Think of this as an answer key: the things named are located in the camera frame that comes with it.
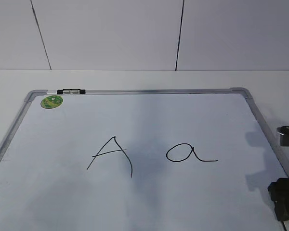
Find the black silver hanging clip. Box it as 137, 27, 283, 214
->
56, 89, 86, 95

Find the white whiteboard with aluminium frame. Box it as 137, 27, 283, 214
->
0, 88, 289, 231

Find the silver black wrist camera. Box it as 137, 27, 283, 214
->
277, 126, 289, 147

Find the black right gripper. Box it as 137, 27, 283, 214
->
267, 178, 289, 221

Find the round green sticker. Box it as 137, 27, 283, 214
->
40, 95, 63, 109

